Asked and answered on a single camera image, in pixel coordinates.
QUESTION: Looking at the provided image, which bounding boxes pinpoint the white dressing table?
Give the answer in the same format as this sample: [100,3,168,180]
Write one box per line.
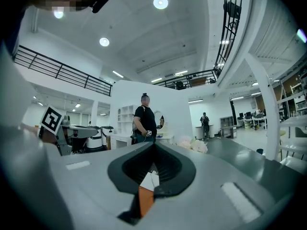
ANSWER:
[110,133,174,150]

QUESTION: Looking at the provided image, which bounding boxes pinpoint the round mirror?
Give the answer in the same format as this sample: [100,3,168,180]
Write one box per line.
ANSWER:
[154,111,165,129]

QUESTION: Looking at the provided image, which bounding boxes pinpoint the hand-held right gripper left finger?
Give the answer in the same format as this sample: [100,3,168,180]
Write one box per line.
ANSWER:
[0,126,154,230]

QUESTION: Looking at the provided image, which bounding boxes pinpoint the grey cube shelf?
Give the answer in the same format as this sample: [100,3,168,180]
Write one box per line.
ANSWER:
[220,115,237,138]

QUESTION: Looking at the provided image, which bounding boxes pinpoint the short black balcony railing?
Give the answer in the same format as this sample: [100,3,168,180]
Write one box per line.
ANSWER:
[153,69,218,90]

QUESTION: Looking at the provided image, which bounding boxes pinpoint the white slanted column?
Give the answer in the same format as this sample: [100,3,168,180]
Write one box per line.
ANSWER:
[244,53,281,162]

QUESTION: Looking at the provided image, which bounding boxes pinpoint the white desks with monitors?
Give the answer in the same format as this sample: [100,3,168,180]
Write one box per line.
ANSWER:
[237,109,268,130]

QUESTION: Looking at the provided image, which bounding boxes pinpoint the long black balcony railing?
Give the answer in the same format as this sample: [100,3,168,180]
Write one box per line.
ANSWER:
[12,45,113,97]

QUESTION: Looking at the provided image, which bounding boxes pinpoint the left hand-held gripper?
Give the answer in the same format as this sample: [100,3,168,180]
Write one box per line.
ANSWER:
[38,104,73,156]

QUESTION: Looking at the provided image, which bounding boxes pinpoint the white rounded chair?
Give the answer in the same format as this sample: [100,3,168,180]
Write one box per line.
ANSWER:
[100,126,115,150]
[85,126,104,151]

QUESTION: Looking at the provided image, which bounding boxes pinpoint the white arched shelf cabinet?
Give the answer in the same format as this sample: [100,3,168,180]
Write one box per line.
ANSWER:
[117,104,135,135]

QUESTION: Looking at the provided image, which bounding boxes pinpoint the orange and white item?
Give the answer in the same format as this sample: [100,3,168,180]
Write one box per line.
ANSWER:
[138,171,161,219]

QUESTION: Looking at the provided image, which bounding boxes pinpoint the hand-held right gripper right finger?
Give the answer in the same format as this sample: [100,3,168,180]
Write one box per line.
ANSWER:
[143,142,303,230]

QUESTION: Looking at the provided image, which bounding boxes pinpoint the black head camera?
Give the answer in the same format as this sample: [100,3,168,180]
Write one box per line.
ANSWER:
[91,0,111,14]

